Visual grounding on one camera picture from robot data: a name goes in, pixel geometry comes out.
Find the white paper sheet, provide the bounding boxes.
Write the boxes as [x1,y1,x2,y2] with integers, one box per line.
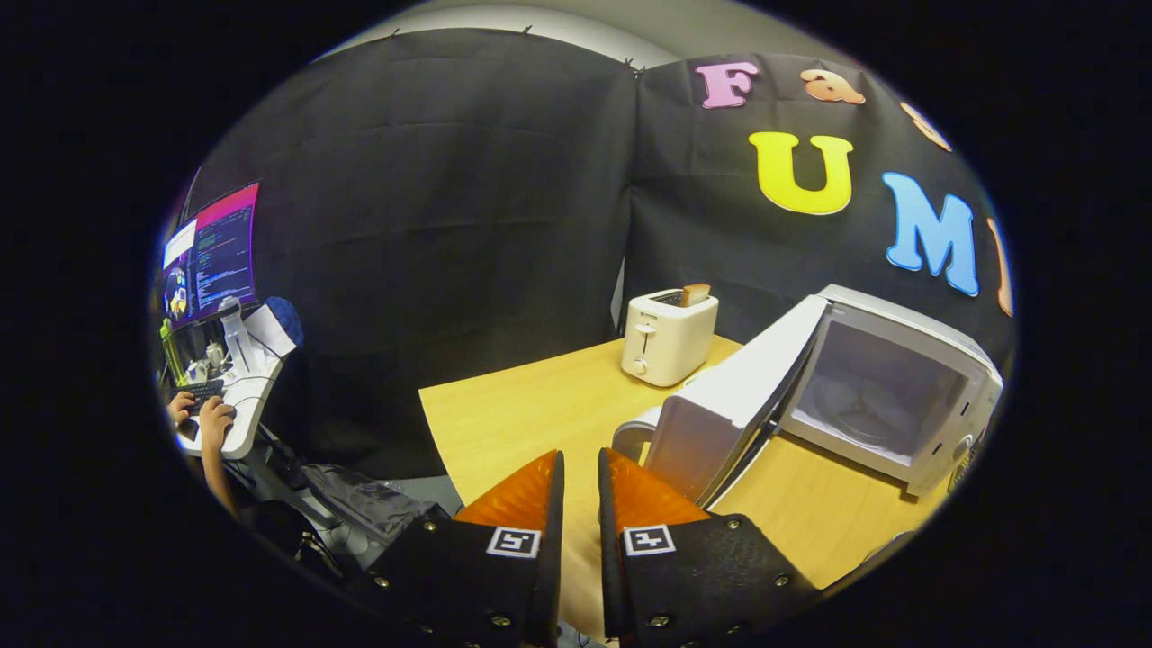
[243,304,298,359]

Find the black keyboard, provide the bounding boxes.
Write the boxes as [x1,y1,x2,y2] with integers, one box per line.
[175,378,226,417]

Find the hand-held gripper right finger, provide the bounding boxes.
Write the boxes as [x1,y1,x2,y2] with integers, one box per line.
[598,447,822,648]

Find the white microwave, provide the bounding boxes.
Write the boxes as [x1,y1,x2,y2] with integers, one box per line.
[612,283,1005,509]

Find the blue round object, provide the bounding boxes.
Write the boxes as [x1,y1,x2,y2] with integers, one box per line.
[265,295,305,347]

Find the clear plastic bag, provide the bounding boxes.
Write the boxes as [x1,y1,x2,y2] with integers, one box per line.
[301,463,433,541]

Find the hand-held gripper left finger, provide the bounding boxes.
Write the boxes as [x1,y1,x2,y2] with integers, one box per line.
[346,449,566,648]

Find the white bottle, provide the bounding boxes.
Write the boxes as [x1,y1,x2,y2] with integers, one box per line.
[220,297,257,374]

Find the white toaster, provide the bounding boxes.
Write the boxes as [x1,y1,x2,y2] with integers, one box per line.
[620,288,720,388]

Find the white desk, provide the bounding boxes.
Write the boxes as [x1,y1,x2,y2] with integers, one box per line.
[175,355,284,460]

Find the computer monitor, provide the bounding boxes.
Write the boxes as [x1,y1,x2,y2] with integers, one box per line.
[162,180,262,329]

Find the green bottle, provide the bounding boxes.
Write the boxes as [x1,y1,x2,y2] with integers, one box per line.
[160,317,185,383]

